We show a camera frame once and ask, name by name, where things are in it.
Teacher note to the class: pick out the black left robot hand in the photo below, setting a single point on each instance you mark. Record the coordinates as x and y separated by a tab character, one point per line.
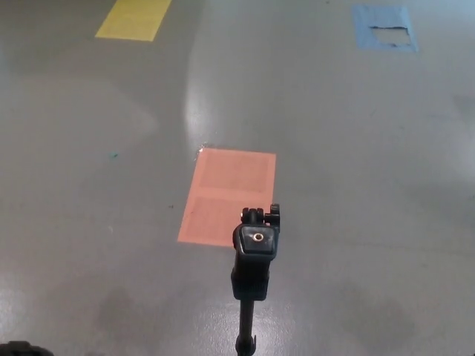
20	349

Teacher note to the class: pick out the black phone stand tripod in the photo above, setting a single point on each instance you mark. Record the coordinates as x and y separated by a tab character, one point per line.
249	274

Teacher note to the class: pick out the small green floor scrap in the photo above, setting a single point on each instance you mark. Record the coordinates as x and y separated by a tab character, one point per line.
112	155

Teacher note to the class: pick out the orange floor tape patch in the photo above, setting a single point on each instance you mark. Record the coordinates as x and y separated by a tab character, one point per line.
222	185

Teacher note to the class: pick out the yellow floor tape patch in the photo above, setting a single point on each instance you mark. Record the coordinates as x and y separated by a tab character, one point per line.
133	20

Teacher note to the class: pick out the torn blue floor tape patch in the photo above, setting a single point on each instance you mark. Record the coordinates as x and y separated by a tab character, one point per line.
365	26

